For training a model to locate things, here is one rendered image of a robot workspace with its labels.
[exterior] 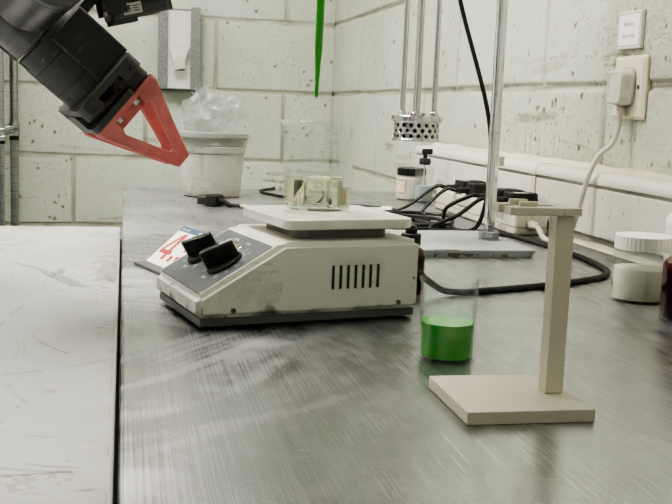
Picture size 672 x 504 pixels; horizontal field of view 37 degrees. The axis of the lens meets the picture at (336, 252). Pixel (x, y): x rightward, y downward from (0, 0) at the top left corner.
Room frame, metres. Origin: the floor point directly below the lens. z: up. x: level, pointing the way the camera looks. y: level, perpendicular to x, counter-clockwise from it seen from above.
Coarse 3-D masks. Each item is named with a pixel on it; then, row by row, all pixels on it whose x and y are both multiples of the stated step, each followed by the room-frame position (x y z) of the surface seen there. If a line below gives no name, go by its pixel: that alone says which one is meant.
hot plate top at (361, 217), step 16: (256, 208) 0.90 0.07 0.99; (272, 208) 0.90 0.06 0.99; (352, 208) 0.93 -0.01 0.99; (368, 208) 0.93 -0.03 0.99; (272, 224) 0.84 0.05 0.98; (288, 224) 0.82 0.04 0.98; (304, 224) 0.82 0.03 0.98; (320, 224) 0.82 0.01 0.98; (336, 224) 0.83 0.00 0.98; (352, 224) 0.84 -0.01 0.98; (368, 224) 0.84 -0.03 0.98; (384, 224) 0.85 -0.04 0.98; (400, 224) 0.86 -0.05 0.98
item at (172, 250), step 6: (180, 234) 1.11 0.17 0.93; (186, 234) 1.10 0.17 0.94; (174, 240) 1.10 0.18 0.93; (180, 240) 1.09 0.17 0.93; (168, 246) 1.10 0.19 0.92; (174, 246) 1.09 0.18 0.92; (180, 246) 1.08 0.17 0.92; (156, 252) 1.10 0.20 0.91; (162, 252) 1.09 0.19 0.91; (168, 252) 1.08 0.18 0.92; (174, 252) 1.07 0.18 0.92; (180, 252) 1.06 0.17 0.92; (156, 258) 1.09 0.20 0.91; (162, 258) 1.08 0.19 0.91; (168, 258) 1.07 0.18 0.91; (174, 258) 1.06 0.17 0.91
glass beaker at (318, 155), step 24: (288, 120) 0.87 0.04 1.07; (288, 144) 0.87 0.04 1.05; (312, 144) 0.86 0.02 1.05; (336, 144) 0.86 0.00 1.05; (288, 168) 0.87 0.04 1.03; (312, 168) 0.86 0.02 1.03; (336, 168) 0.86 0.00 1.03; (288, 192) 0.87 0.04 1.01; (312, 192) 0.86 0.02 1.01; (336, 192) 0.86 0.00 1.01
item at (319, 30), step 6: (318, 0) 0.88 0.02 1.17; (324, 0) 0.88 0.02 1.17; (318, 6) 0.88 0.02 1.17; (324, 6) 0.88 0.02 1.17; (318, 12) 0.88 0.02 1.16; (324, 12) 0.88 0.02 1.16; (318, 18) 0.88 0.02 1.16; (318, 24) 0.88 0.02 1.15; (318, 30) 0.88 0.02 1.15; (318, 36) 0.88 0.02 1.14; (318, 42) 0.88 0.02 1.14; (318, 48) 0.88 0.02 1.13; (318, 54) 0.88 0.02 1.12; (318, 60) 0.88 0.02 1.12; (318, 66) 0.88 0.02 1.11; (318, 72) 0.88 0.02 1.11; (318, 78) 0.88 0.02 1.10; (318, 84) 0.88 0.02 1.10; (318, 90) 0.88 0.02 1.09
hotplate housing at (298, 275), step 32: (256, 224) 0.93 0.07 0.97; (288, 256) 0.81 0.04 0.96; (320, 256) 0.82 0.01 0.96; (352, 256) 0.83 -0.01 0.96; (384, 256) 0.84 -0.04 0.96; (416, 256) 0.86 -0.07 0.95; (160, 288) 0.88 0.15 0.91; (224, 288) 0.78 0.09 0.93; (256, 288) 0.80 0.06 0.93; (288, 288) 0.81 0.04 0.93; (320, 288) 0.82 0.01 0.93; (352, 288) 0.83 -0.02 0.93; (384, 288) 0.84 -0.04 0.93; (416, 288) 0.86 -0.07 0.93; (192, 320) 0.80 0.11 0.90; (224, 320) 0.79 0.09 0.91; (256, 320) 0.80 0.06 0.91; (288, 320) 0.81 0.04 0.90
